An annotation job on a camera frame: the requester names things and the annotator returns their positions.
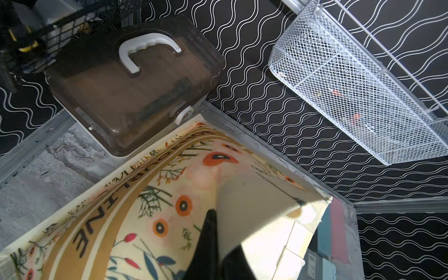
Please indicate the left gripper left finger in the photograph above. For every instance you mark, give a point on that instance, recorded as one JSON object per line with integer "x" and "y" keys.
{"x": 204, "y": 264}

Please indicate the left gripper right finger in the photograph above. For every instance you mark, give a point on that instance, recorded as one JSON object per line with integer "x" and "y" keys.
{"x": 236, "y": 267}

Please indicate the cream canvas tote bag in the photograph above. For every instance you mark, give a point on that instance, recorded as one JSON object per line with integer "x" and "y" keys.
{"x": 144, "y": 220}

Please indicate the grey pencil case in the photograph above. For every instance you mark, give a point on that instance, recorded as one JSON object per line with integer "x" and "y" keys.
{"x": 312, "y": 269}

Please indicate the light blue pencil case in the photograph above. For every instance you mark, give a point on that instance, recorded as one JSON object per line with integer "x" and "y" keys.
{"x": 328, "y": 270}

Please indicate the teal translucent pencil case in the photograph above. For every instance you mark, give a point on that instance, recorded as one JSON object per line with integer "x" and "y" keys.
{"x": 324, "y": 238}

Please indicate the pink pencil case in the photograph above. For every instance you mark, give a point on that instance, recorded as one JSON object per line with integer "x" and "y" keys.
{"x": 339, "y": 248}

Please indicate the brown lidded storage box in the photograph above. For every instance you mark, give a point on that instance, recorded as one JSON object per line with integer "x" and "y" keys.
{"x": 127, "y": 85}

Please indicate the white wire mesh basket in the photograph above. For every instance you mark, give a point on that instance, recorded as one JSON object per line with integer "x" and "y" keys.
{"x": 328, "y": 68}

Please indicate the black wire basket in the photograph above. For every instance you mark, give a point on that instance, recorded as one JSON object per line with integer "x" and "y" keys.
{"x": 34, "y": 32}

